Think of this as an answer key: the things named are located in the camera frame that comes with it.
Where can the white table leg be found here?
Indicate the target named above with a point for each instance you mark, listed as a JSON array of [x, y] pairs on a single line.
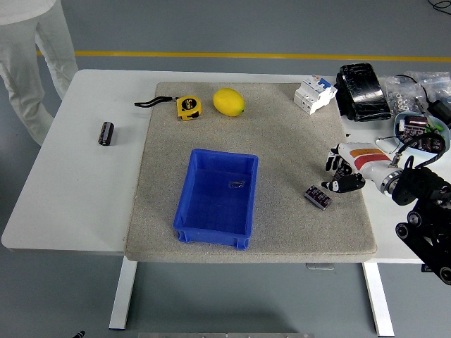
[[378, 299], [123, 295]]

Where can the yellow lemon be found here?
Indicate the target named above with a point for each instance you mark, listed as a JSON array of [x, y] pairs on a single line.
[[228, 102]]

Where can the green plastic pieces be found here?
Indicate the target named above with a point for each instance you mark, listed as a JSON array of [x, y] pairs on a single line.
[[431, 131]]

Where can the white blue circuit breaker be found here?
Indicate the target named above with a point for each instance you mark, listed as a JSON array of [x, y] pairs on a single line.
[[313, 93]]

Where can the blue plastic box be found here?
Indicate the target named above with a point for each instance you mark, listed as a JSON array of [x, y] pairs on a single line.
[[211, 218]]

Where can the yellow tape measure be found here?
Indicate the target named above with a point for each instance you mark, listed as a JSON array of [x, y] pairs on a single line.
[[188, 107]]

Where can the person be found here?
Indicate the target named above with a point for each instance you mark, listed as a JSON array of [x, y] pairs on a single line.
[[24, 70]]

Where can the black power adapter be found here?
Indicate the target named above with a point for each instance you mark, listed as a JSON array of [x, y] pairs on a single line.
[[440, 110]]

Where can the light blue bowl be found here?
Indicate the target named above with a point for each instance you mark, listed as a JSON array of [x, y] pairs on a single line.
[[399, 121]]

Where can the grey table bracket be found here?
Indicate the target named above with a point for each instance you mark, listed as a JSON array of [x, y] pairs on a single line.
[[320, 266]]

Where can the clear plastic bag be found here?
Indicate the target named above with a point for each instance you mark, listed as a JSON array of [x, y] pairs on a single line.
[[437, 82]]

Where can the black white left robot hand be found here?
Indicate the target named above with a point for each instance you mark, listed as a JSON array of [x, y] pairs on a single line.
[[79, 334]]

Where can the black wrapped pouch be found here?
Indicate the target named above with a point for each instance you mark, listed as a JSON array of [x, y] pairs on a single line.
[[363, 91]]

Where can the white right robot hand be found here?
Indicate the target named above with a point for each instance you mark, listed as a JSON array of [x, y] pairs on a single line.
[[366, 160]]

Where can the clear bag of washers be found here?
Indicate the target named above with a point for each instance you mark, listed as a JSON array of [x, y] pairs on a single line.
[[400, 96]]

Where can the grey-brown mat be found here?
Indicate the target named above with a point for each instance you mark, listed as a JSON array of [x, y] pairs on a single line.
[[282, 148]]

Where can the small clear plastic piece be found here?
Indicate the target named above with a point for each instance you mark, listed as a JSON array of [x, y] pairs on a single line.
[[236, 184]]

